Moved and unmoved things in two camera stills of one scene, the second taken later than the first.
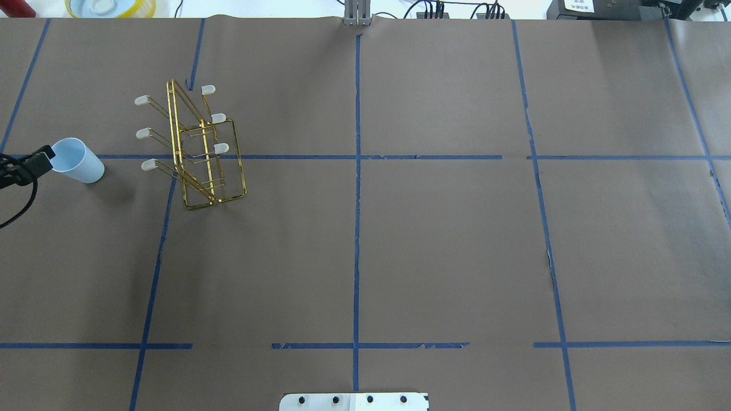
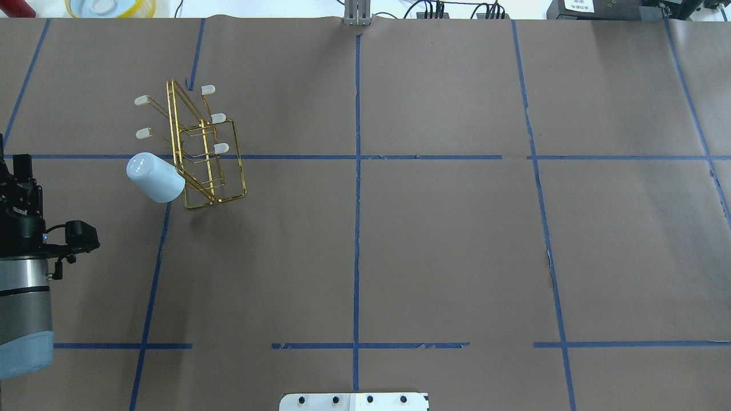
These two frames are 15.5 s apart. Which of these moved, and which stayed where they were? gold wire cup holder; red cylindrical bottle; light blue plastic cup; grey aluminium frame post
Moved: light blue plastic cup
Stayed: grey aluminium frame post; red cylindrical bottle; gold wire cup holder
